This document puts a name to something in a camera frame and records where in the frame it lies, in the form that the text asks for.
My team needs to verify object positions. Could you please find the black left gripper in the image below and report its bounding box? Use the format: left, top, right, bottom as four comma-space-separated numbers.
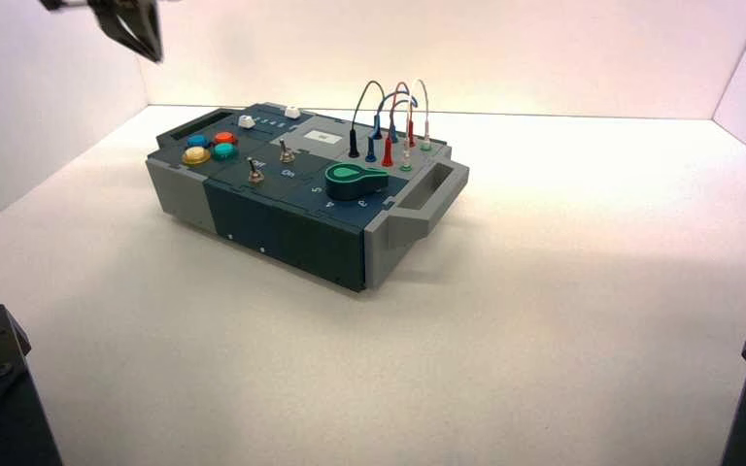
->
39, 0, 164, 64

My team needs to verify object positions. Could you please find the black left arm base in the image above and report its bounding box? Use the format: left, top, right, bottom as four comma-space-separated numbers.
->
0, 303, 64, 466

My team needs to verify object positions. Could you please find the grey and blue control box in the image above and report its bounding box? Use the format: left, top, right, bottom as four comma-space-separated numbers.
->
146, 101, 471, 294

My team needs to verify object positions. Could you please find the green rotary knob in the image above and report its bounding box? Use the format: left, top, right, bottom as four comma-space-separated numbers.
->
324, 162, 390, 202

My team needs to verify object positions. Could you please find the black jumper cable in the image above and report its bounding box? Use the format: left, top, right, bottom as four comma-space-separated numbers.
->
348, 80, 388, 159

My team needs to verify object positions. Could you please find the blue jumper cable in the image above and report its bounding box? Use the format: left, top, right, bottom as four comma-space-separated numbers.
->
364, 90, 420, 164

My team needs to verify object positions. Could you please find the red jumper cable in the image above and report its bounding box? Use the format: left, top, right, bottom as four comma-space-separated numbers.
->
382, 82, 417, 169

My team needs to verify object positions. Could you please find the white jumper cable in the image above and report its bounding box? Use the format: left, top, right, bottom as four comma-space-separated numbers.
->
400, 78, 432, 170

